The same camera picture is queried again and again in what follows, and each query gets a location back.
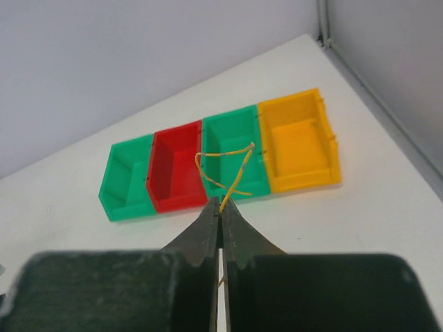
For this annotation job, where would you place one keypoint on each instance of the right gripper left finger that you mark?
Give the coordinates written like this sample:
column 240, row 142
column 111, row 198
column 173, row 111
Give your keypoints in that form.
column 170, row 289

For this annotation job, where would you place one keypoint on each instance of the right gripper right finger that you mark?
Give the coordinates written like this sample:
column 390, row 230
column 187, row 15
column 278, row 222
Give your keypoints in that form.
column 267, row 289

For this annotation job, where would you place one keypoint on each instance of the left green plastic bin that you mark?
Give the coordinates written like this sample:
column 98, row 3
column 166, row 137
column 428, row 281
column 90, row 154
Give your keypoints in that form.
column 123, row 192

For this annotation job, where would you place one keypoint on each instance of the yellow plastic bin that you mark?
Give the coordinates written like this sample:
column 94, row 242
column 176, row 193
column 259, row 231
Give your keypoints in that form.
column 299, row 148

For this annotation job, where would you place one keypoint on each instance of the red plastic bin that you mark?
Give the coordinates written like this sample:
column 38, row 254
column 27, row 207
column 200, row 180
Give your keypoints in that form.
column 173, row 180

